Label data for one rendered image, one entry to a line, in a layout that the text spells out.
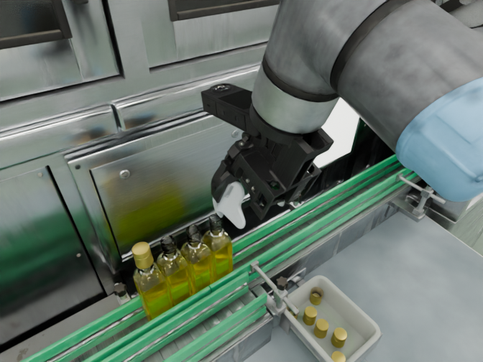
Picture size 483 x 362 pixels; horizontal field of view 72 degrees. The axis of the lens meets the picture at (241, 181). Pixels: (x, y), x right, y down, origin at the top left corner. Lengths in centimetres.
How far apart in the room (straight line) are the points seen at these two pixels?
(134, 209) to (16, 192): 23
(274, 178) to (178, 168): 46
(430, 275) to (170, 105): 98
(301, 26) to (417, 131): 10
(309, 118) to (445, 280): 106
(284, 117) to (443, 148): 13
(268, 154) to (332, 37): 16
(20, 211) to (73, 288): 27
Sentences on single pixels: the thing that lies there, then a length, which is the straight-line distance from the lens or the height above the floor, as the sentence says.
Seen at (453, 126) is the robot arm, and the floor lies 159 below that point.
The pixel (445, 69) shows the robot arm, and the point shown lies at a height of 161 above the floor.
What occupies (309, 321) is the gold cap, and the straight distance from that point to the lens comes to 101.
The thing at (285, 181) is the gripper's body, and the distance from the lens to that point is 34.
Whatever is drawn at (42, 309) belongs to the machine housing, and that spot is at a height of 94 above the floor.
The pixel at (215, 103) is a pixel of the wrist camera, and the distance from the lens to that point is 39.
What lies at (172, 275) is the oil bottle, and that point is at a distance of 75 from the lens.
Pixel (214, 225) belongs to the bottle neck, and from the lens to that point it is 74.
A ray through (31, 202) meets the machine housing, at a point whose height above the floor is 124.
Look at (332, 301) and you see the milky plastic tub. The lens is 106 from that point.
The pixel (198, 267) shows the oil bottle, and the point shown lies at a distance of 78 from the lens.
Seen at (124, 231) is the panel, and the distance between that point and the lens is 82.
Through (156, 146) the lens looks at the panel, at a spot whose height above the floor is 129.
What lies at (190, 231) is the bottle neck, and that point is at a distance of 74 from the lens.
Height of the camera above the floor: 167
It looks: 39 degrees down
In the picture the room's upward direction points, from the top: straight up
